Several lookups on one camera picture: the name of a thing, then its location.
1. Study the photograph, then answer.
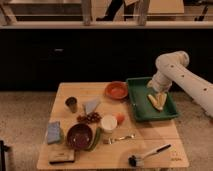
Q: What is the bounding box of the dark brown wooden block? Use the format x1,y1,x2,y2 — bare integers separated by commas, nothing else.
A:
49,150,75,164

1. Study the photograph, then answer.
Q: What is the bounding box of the yellow banana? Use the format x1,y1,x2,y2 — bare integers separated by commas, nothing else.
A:
148,94,163,111

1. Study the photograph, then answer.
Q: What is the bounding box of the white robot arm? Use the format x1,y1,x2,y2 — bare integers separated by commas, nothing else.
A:
148,51,213,118

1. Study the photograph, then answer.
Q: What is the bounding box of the dark red bowl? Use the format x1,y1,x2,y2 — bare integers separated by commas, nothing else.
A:
66,124,93,150

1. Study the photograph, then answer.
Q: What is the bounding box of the blue sponge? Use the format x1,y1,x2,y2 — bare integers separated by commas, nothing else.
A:
47,121,62,144

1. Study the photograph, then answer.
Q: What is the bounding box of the black white dish brush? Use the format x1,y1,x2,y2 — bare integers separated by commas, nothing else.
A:
128,144,171,167

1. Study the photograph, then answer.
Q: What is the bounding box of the dark metal cup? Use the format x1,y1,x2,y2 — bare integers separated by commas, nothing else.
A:
65,97,77,113

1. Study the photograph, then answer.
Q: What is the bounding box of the green cucumber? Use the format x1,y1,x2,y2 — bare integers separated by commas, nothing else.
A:
86,127,101,151

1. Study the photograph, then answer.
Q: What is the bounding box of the red grapes bunch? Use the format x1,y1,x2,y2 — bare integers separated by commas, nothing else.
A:
77,112,101,124

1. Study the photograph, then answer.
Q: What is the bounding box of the silver fork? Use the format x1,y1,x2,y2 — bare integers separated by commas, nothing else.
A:
103,134,135,144

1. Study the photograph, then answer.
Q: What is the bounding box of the wooden folding table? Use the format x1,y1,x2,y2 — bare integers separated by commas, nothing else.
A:
37,82,189,171

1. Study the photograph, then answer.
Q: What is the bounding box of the green plastic tray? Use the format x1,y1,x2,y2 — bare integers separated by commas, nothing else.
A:
126,77,179,122

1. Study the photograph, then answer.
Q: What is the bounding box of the light blue cloth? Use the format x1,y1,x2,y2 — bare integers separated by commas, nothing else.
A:
83,98,100,114

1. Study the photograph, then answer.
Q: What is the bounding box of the white cup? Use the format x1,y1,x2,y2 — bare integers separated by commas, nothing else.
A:
101,115,117,133

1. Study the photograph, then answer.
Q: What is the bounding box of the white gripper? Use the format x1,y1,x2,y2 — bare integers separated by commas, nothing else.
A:
147,80,168,106

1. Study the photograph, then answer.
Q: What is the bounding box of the orange bowl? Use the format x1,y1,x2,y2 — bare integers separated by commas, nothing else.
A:
104,81,128,100

